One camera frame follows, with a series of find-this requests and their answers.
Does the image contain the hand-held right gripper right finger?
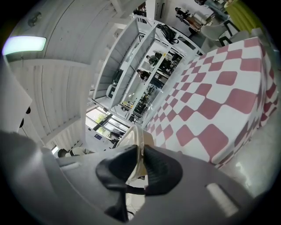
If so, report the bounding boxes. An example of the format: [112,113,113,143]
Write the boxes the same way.
[133,145,253,225]

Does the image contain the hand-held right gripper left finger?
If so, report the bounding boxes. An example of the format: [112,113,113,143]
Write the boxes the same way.
[0,129,139,225]

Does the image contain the clear plastic container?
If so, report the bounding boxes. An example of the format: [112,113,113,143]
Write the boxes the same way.
[115,124,156,182]

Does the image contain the red white checkered table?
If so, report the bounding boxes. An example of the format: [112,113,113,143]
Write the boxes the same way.
[140,36,278,170]

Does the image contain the white metal shelf rack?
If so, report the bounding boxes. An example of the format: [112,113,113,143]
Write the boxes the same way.
[91,16,206,123]

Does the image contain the black bag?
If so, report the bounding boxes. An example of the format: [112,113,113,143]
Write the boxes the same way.
[157,23,180,44]

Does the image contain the grey chair black legs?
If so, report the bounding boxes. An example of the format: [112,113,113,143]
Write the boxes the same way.
[200,19,253,48]

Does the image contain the ceiling light panel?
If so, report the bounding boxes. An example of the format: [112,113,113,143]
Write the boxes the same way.
[2,36,47,56]

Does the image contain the yellow-green cloth table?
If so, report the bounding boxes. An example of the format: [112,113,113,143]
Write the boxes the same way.
[226,0,264,32]

